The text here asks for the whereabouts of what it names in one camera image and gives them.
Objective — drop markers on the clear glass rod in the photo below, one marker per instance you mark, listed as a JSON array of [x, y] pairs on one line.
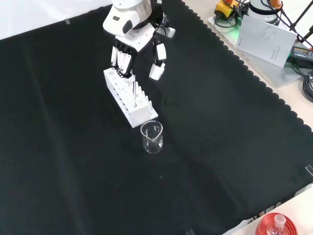
[[134, 93]]

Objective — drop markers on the yellow stop button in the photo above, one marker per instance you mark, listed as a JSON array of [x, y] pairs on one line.
[[223, 9]]

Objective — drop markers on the clear round-bottom flask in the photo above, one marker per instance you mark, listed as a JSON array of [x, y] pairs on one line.
[[278, 220]]

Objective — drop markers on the black power adapter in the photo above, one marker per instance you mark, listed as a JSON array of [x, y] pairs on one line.
[[302, 55]]

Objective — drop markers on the clear glass beaker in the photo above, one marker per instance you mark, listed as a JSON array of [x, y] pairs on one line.
[[151, 147]]

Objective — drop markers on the pale board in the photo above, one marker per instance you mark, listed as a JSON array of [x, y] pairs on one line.
[[269, 76]]

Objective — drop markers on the black tripod leg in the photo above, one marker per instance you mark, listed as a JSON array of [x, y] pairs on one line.
[[303, 12]]

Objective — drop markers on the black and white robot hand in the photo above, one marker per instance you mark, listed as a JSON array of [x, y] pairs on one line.
[[132, 40]]

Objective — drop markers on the clear tape piece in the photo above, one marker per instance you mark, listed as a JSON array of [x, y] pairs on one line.
[[67, 21], [189, 232], [309, 170]]

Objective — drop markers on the white paper booklet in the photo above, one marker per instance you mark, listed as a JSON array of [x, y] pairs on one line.
[[266, 41]]

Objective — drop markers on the black bench cloth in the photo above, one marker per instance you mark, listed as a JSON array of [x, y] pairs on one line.
[[220, 122]]

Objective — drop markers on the white test tube rack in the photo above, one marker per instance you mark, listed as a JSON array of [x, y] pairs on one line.
[[140, 115]]

